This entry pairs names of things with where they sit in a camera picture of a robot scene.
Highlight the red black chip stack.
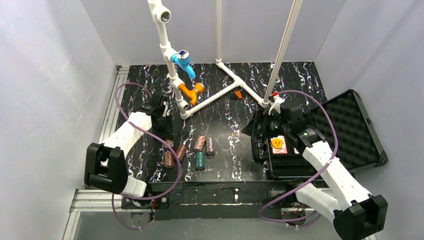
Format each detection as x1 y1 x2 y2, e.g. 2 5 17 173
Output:
165 139 174 148
163 150 175 169
176 144 187 163

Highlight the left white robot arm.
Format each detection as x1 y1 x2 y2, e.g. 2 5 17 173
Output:
84 93 174 198

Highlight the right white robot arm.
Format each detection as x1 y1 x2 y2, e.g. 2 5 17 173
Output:
242 102 388 240

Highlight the yellow big blind button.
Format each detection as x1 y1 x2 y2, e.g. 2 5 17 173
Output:
271 137 285 150

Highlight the red card deck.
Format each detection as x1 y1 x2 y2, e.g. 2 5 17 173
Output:
270 135 288 155

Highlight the small orange black clip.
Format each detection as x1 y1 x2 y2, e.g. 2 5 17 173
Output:
231 90 244 101

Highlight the orange white chip stack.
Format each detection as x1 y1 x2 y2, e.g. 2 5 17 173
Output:
194 135 207 152

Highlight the green blue chip stack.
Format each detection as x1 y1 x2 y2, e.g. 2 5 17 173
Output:
195 151 205 171

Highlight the black poker carrying case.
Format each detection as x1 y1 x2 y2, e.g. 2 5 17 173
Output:
250 89 388 181

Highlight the orange plastic faucet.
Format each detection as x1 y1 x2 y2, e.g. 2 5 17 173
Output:
178 82 205 106

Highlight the blue plastic faucet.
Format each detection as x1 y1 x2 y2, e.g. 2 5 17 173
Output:
171 49 196 79

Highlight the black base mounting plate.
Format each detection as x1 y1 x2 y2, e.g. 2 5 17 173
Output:
122 180 287 221

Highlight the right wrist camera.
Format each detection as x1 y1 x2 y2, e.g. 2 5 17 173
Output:
268 92 284 116

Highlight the aluminium frame rail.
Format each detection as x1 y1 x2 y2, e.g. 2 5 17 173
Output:
62 66 130 240

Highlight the white pvc pipe frame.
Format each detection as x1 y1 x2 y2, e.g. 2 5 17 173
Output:
147 0 304 120

